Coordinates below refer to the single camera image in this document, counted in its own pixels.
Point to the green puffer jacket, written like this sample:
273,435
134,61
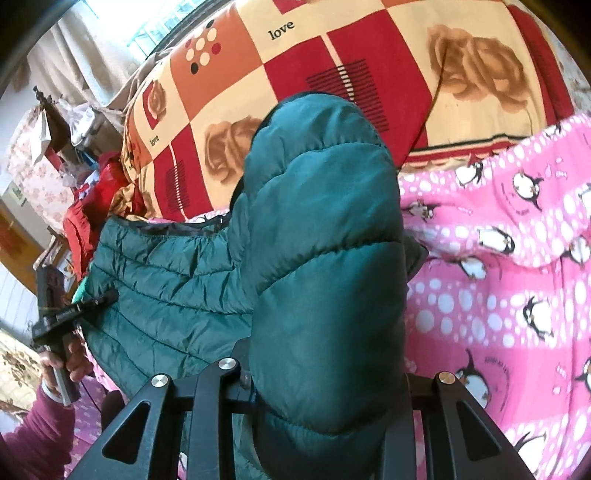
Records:
318,258

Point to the floral bedsheet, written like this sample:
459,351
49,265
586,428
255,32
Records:
575,78

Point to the teal cloth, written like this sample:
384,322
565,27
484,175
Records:
81,291

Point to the pink floral cloth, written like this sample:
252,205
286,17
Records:
30,177

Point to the window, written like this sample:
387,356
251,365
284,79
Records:
157,27

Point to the wooden door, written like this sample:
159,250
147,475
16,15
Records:
16,240

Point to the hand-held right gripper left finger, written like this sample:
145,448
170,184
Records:
207,406

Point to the red garment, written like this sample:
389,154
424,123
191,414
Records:
87,217

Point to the beige curtain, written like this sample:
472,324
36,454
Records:
69,50

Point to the pink penguin blanket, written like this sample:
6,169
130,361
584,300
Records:
485,300

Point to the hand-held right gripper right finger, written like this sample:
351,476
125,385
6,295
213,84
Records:
443,415

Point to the person's left forearm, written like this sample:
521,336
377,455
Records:
32,438

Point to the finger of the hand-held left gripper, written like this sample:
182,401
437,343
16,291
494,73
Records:
94,303

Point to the floral mat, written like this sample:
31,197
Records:
16,369

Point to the person's left hand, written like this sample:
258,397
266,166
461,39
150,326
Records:
76,357

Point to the dark wooden stand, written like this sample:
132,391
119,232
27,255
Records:
53,127

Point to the red cream rose blanket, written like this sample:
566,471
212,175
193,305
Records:
369,46

